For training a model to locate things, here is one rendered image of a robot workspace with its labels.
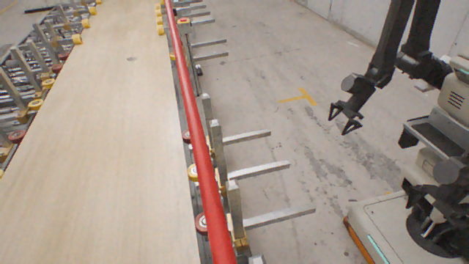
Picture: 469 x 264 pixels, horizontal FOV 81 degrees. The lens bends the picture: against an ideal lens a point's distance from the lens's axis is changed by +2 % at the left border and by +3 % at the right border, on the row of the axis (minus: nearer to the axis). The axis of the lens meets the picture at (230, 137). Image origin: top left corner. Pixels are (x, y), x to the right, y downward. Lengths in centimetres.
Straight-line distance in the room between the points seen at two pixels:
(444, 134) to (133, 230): 115
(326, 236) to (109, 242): 141
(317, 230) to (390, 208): 47
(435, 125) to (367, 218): 77
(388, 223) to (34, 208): 174
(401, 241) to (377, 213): 18
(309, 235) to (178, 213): 118
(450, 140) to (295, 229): 115
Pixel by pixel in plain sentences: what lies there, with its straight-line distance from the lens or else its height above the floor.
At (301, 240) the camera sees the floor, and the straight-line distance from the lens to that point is 199.
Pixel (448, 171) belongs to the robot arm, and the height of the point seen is 120.
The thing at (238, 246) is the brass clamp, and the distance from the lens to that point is 101.
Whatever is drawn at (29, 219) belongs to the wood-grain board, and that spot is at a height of 90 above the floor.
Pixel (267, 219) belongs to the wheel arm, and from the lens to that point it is 107.
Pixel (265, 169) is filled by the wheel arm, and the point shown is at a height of 82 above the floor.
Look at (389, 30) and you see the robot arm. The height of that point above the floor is 138.
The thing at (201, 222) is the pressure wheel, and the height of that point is 90.
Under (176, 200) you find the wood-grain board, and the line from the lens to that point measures 108.
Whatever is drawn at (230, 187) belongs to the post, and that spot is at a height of 112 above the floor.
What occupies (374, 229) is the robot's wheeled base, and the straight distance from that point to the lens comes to 181.
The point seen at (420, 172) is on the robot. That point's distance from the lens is 141.
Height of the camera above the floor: 174
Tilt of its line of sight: 41 degrees down
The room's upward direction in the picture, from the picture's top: 7 degrees counter-clockwise
